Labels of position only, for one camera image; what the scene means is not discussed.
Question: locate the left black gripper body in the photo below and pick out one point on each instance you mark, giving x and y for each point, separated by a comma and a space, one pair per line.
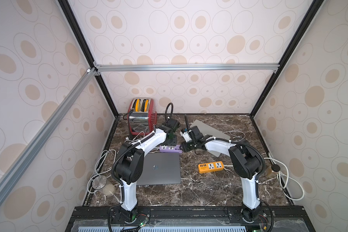
172, 141

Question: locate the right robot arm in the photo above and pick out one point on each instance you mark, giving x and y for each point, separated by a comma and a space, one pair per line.
247, 161

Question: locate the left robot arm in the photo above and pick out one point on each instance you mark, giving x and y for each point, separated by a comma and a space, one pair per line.
129, 164

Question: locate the silver apple laptop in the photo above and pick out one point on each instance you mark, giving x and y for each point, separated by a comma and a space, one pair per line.
208, 130

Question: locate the dark grey laptop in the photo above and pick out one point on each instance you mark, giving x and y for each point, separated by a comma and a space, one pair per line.
160, 169

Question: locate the purple power strip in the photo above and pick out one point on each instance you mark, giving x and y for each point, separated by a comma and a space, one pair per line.
170, 149

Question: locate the red chrome toaster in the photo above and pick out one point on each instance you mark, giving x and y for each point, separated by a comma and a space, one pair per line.
141, 116

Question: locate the orange power strip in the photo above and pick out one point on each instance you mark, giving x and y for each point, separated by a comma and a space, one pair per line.
210, 167

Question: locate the silver aluminium crossbar back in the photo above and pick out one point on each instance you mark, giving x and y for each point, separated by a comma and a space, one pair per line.
187, 67

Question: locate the silver aluminium crossbar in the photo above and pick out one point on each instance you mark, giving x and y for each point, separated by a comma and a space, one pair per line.
187, 67
16, 171

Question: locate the brown bottle black cap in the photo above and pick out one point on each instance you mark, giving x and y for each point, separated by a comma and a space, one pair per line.
272, 170

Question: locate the silver aluminium crossbar left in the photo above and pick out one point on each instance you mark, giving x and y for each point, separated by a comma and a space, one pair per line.
16, 171

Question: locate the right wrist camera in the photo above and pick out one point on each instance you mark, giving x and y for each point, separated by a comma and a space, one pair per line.
186, 136

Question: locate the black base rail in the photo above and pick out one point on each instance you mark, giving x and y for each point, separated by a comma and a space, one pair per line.
190, 219

